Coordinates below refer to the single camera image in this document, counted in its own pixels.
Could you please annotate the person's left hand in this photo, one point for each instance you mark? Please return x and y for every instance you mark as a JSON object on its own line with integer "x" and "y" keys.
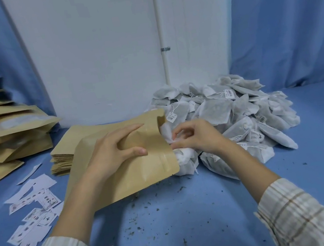
{"x": 108, "y": 155}

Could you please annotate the person's right hand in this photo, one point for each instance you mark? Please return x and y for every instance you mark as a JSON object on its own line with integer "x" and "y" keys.
{"x": 204, "y": 137}

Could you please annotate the person's left thumb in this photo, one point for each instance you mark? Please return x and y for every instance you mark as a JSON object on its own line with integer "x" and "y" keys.
{"x": 134, "y": 152}

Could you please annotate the person's right thumb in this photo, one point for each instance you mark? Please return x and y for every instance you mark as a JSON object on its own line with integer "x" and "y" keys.
{"x": 183, "y": 147}

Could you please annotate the white mesh tea bag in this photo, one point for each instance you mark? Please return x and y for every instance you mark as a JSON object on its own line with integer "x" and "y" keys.
{"x": 167, "y": 133}

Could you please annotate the kraft paper pouch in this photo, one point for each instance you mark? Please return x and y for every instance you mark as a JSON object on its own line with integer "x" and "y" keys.
{"x": 145, "y": 170}

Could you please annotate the person's right forearm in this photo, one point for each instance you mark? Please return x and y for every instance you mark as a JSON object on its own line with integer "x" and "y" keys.
{"x": 263, "y": 191}

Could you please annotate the person's left forearm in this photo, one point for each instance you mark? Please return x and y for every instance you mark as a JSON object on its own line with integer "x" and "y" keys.
{"x": 73, "y": 220}

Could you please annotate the pile of white tea bags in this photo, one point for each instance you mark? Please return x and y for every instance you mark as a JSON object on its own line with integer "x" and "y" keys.
{"x": 241, "y": 114}

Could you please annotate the stack of flat kraft pouches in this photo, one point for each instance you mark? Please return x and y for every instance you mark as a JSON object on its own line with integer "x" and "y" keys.
{"x": 66, "y": 149}

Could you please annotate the blue table cloth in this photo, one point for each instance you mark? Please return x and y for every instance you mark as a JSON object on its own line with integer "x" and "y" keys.
{"x": 196, "y": 214}

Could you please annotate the scattered dried leaf crumbs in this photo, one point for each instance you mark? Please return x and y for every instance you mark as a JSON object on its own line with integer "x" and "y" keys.
{"x": 153, "y": 222}

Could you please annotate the metal pipe clamp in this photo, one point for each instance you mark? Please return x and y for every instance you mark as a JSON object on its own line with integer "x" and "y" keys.
{"x": 164, "y": 49}

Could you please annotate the scatter of printed paper labels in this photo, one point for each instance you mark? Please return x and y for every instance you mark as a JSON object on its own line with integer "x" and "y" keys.
{"x": 31, "y": 211}

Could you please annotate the white wall pipe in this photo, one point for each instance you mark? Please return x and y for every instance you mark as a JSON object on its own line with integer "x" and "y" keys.
{"x": 160, "y": 28}

